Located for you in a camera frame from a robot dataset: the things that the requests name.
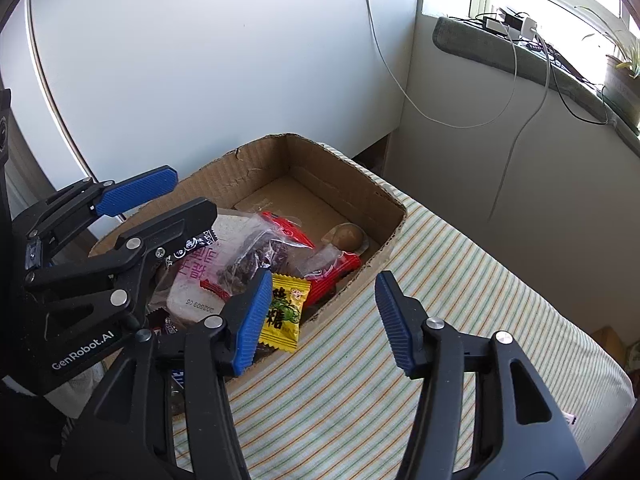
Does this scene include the black cable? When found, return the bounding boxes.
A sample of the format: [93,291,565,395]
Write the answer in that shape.
[549,60,617,127]

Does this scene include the red edged snack packet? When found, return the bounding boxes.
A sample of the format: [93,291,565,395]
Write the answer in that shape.
[260,211,362,308]

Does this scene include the small candy packet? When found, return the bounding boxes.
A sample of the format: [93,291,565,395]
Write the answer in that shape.
[256,274,312,354]

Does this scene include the cardboard box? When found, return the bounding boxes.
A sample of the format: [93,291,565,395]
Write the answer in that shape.
[87,132,407,397]

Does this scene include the braised egg packet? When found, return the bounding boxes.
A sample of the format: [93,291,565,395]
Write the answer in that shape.
[320,222,381,257]

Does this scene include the brown chocolate bar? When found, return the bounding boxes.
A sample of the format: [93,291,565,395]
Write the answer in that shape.
[149,310,187,339]
[170,367,189,414]

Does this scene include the white power adapter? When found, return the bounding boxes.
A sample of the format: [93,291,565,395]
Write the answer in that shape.
[482,5,542,41]

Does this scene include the thin white cable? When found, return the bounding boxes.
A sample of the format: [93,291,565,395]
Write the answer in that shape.
[361,0,519,129]

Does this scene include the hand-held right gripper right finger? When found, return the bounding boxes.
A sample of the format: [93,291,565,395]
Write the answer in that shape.
[375,270,586,480]

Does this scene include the sliced bread packet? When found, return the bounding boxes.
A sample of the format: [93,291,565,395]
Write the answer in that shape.
[150,210,261,333]

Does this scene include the clear dried fruit packet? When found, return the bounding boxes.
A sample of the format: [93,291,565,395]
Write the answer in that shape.
[200,210,316,306]

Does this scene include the black flat device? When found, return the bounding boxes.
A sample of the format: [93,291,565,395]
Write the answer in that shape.
[530,42,597,84]

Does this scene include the grey hanging cable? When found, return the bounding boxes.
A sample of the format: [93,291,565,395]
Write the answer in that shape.
[487,35,552,222]

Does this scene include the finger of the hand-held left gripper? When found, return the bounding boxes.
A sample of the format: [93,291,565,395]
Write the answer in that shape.
[12,165,179,261]
[25,197,219,322]

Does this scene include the striped bed sheet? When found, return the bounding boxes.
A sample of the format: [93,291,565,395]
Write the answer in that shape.
[170,142,636,480]

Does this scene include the grey window sill mat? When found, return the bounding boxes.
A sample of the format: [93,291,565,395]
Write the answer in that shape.
[432,16,640,153]

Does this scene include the potted plant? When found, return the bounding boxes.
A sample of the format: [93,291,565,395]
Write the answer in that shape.
[575,5,640,128]

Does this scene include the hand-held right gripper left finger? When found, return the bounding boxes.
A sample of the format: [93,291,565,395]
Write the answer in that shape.
[52,267,273,480]

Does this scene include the small brown box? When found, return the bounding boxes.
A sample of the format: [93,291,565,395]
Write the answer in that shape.
[590,327,629,361]

